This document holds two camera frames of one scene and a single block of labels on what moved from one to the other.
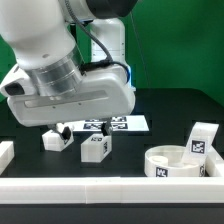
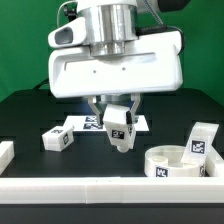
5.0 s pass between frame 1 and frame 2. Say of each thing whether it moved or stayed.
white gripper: moved
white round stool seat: stayed
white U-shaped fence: stayed
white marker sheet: stayed
